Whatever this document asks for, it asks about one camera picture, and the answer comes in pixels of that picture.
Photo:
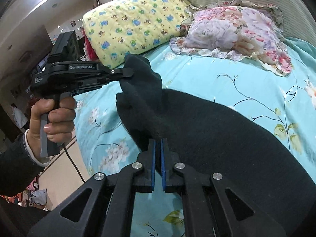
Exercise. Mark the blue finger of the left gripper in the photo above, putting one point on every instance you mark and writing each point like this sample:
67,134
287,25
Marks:
108,75

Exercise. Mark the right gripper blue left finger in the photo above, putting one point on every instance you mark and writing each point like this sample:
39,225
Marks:
151,176

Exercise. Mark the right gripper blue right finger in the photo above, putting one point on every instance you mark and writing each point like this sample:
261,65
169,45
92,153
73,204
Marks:
165,165

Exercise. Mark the black knit pants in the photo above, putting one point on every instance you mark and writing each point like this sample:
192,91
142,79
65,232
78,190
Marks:
213,138

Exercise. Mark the person's left dark sleeve forearm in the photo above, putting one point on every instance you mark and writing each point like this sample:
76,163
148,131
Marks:
19,167

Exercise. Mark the person's left hand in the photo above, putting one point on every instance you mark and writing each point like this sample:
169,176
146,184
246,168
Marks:
56,123

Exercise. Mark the yellow cartoon print pillow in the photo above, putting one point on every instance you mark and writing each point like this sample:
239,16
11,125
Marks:
122,27

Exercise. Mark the pink floral ruffled pillow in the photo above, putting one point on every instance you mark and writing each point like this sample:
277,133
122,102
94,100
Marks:
235,30

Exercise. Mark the turquoise floral bed sheet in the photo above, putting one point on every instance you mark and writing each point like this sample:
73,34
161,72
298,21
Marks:
282,105

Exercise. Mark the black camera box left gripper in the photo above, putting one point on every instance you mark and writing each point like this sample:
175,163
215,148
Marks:
65,49

